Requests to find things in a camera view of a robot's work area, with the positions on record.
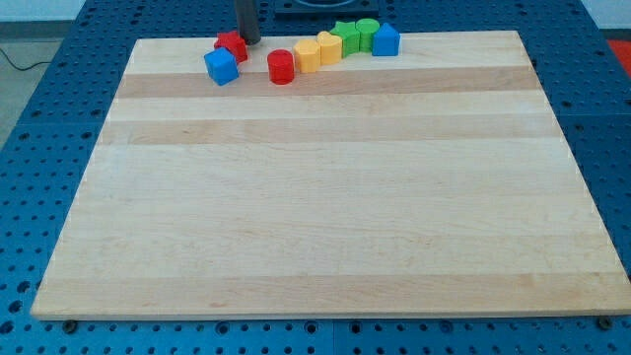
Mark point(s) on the red star block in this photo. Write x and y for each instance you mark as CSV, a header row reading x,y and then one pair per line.
x,y
234,43

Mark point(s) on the blue cube block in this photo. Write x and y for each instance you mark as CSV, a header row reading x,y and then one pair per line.
x,y
222,66

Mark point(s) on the red cylinder block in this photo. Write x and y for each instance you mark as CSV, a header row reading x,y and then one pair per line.
x,y
281,66

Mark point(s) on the green star block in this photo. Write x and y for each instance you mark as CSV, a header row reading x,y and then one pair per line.
x,y
350,36

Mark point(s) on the yellow pentagon block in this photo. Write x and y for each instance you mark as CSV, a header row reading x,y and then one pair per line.
x,y
307,55

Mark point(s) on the yellow heart block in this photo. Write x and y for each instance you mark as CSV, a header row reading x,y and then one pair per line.
x,y
331,48

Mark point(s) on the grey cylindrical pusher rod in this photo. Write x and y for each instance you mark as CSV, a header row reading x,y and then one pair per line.
x,y
247,21

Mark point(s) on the light wooden board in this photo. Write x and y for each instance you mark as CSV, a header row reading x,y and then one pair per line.
x,y
433,184

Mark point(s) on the green cylinder block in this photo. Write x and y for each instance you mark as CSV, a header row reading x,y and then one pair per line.
x,y
367,28

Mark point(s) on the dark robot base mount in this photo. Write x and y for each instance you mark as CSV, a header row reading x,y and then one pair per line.
x,y
284,9

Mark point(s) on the blue triangle block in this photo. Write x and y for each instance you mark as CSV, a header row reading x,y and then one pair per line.
x,y
386,41

